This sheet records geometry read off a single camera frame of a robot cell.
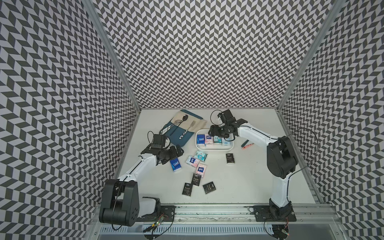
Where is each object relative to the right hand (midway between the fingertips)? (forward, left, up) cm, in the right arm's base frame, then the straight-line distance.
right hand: (213, 135), depth 93 cm
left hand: (-12, +22, -3) cm, 25 cm away
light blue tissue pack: (-2, -8, -6) cm, 11 cm away
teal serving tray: (+5, +24, -7) cm, 26 cm away
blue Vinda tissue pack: (-2, +8, -3) cm, 9 cm away
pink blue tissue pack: (-15, +13, -6) cm, 21 cm away
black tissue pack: (-13, -10, -7) cm, 18 cm away
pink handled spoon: (-5, -20, -8) cm, 23 cm away
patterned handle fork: (+14, +14, -8) cm, 21 cm away
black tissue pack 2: (-26, +11, -5) cm, 28 cm away
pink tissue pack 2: (-20, +8, -6) cm, 22 cm away
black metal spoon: (+21, +20, -7) cm, 30 cm away
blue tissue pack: (-17, +23, -5) cm, 29 cm away
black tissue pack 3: (-30, +15, -6) cm, 34 cm away
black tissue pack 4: (-30, +4, -6) cm, 31 cm away
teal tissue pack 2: (-11, +8, -7) cm, 15 cm away
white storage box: (+4, +4, -1) cm, 6 cm away
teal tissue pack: (-1, -3, -5) cm, 6 cm away
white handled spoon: (+16, +26, -7) cm, 31 cm away
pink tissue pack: (-2, +3, -3) cm, 4 cm away
